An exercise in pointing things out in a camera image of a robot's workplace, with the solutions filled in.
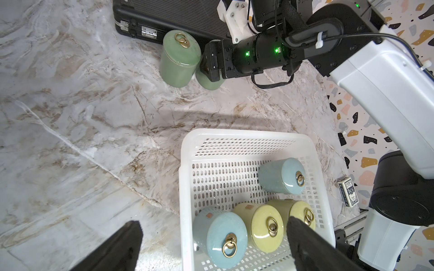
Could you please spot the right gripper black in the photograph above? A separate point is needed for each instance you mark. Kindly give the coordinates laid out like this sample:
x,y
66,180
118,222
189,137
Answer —
x,y
218,62

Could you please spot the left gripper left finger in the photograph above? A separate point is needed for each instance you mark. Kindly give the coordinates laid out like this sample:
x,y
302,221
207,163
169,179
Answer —
x,y
120,252

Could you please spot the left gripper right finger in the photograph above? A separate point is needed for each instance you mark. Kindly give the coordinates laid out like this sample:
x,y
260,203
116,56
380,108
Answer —
x,y
313,253

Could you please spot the green tea canister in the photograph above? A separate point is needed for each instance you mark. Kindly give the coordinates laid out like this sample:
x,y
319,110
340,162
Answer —
x,y
205,82
180,58

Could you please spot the yellow-green canister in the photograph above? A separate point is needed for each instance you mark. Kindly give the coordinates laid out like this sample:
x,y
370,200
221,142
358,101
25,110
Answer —
x,y
292,208
264,225

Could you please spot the blue-grey tea canister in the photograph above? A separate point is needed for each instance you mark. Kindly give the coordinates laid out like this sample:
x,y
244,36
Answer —
x,y
286,176

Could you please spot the blue tea canister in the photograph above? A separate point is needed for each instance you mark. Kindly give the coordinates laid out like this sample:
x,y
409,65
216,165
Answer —
x,y
221,235

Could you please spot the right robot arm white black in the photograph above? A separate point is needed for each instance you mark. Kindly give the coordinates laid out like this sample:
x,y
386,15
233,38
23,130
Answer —
x,y
350,43

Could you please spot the white plastic basket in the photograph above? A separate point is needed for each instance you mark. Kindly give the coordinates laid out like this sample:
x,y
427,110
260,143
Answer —
x,y
219,169

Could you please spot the playing card box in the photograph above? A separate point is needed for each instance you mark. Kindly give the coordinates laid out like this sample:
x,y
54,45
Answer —
x,y
348,192

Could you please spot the black briefcase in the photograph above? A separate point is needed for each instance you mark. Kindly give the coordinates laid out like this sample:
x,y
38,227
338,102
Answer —
x,y
151,20

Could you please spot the aluminium rail frame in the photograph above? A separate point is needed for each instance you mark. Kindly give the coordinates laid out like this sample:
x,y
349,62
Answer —
x,y
350,231

